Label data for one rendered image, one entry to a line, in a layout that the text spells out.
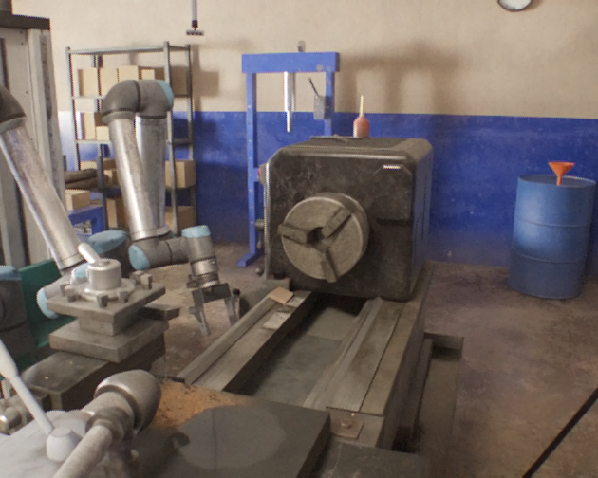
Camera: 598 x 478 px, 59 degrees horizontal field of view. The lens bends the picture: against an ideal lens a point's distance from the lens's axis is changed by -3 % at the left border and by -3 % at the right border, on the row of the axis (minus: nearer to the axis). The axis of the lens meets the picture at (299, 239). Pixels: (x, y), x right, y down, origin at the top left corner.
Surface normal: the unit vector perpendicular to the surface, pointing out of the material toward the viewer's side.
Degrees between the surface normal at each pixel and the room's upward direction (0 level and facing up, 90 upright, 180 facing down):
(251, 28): 90
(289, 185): 90
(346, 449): 0
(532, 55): 90
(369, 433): 0
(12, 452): 0
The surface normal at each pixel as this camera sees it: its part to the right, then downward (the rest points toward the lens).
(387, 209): -0.33, 0.25
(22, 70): 0.89, 0.12
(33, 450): 0.00, -0.97
